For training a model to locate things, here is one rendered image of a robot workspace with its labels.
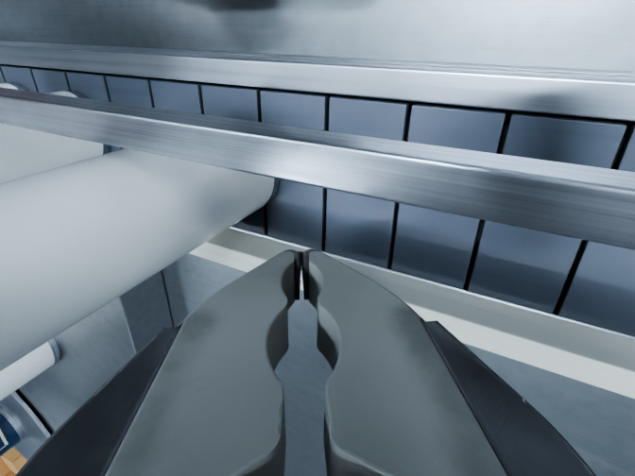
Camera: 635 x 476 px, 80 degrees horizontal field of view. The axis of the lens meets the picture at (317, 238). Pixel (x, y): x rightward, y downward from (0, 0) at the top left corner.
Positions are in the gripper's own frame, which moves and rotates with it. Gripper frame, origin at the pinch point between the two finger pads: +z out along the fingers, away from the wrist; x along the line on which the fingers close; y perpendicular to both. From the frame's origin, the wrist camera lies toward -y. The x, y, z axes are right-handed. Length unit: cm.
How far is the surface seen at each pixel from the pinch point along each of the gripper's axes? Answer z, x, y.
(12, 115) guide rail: 5.7, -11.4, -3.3
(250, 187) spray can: 6.9, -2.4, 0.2
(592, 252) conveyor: 1.9, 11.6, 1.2
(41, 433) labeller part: 33, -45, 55
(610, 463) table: 3.0, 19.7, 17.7
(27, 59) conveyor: 19.7, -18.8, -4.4
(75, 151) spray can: 13.8, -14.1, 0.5
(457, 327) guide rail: 0.9, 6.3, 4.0
